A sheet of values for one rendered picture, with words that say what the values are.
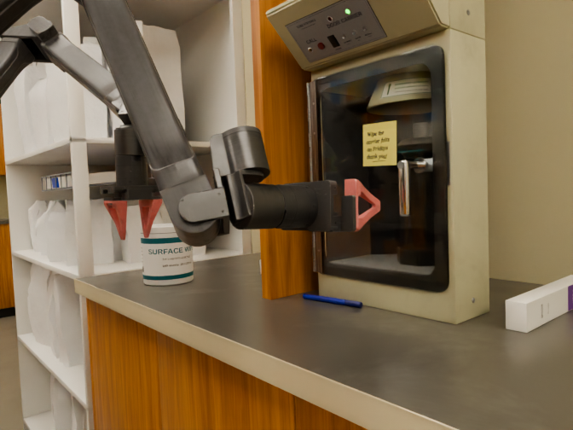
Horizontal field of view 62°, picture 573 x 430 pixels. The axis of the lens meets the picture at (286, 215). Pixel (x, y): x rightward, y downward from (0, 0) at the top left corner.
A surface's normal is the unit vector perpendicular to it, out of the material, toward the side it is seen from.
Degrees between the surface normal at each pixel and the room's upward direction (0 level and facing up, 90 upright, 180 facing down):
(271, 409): 90
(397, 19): 135
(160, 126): 69
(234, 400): 90
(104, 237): 90
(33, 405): 90
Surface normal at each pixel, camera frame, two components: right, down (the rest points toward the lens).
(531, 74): -0.77, 0.07
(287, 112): 0.64, 0.01
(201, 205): 0.11, -0.30
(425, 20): -0.52, 0.75
